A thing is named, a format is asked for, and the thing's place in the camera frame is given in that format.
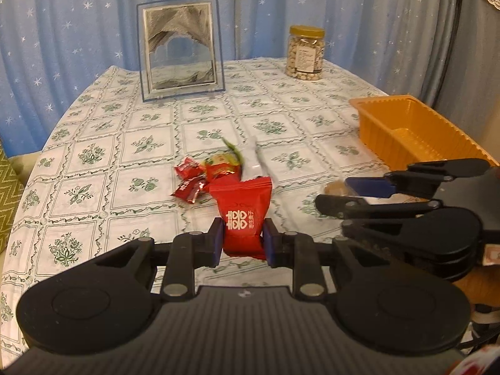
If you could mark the orange plastic tray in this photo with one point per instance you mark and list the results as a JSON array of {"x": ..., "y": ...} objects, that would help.
[{"x": 406, "y": 125}]

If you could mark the grey lace-trimmed cover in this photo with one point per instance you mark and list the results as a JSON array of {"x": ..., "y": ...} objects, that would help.
[{"x": 476, "y": 47}]

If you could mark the green floral tablecloth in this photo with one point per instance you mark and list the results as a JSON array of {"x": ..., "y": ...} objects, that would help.
[{"x": 117, "y": 164}]

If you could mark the framed sand picture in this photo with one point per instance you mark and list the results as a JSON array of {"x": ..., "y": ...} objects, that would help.
[{"x": 179, "y": 47}]

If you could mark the green zigzag cushion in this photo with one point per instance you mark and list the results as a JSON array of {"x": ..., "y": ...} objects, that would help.
[{"x": 9, "y": 187}]

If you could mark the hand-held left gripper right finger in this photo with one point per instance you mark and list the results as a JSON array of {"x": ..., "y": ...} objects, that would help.
[{"x": 269, "y": 244}]

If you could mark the small red candy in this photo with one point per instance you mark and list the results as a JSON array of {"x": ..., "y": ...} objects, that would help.
[
  {"x": 189, "y": 191},
  {"x": 189, "y": 168}
]

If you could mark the large red snack packet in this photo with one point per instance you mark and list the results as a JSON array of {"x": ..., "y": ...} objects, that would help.
[{"x": 242, "y": 203}]

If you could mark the clear white snack packet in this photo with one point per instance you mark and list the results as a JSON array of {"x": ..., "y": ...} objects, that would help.
[{"x": 256, "y": 164}]

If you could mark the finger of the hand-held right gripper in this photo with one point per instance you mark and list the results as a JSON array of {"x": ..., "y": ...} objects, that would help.
[
  {"x": 351, "y": 205},
  {"x": 369, "y": 187}
]

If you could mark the red and white printed cloth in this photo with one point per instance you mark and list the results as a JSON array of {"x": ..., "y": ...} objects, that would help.
[{"x": 480, "y": 365}]

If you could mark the green and red snack packet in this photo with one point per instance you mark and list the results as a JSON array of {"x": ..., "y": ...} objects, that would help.
[{"x": 222, "y": 164}]

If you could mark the blue star-print curtain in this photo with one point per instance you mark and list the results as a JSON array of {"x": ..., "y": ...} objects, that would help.
[{"x": 78, "y": 47}]

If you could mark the nut jar with gold lid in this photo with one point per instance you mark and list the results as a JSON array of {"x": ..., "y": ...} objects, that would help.
[{"x": 305, "y": 52}]

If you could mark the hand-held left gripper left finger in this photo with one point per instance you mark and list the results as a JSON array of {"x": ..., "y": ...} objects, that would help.
[{"x": 217, "y": 242}]

